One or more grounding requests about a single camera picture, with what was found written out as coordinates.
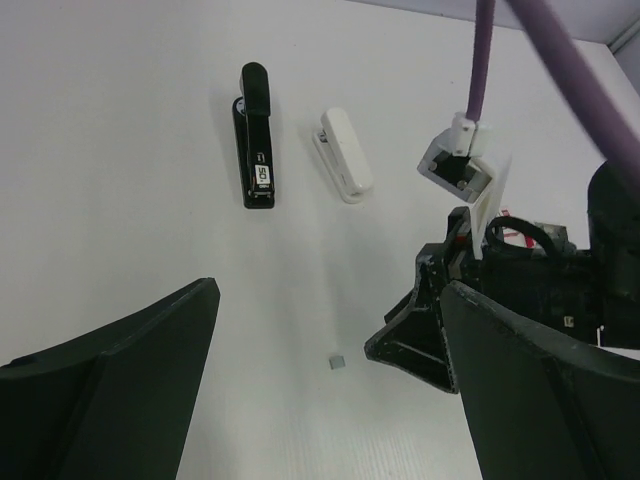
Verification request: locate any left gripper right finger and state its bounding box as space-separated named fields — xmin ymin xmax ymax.
xmin=441 ymin=282 xmax=639 ymax=479

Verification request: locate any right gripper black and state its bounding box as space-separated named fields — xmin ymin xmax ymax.
xmin=364 ymin=208 xmax=604 ymax=394

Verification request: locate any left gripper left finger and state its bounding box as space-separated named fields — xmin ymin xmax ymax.
xmin=1 ymin=278 xmax=220 ymax=479

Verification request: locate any small staple strip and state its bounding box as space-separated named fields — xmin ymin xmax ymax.
xmin=328 ymin=355 xmax=346 ymax=370

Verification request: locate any red white staple box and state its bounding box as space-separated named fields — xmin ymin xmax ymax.
xmin=499 ymin=207 xmax=538 ymax=249

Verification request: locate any staple box tray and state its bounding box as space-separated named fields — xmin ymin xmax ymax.
xmin=534 ymin=222 xmax=575 ymax=253

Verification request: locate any white stapler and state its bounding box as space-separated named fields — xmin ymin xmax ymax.
xmin=312 ymin=107 xmax=374 ymax=204

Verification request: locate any black stapler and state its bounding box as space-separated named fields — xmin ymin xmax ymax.
xmin=232 ymin=62 xmax=276 ymax=210

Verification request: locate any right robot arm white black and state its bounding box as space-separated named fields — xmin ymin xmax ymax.
xmin=364 ymin=165 xmax=639 ymax=393

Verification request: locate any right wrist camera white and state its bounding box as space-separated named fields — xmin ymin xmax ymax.
xmin=417 ymin=112 xmax=512 ymax=260

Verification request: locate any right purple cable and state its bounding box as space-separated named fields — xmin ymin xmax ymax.
xmin=464 ymin=0 xmax=640 ymax=161

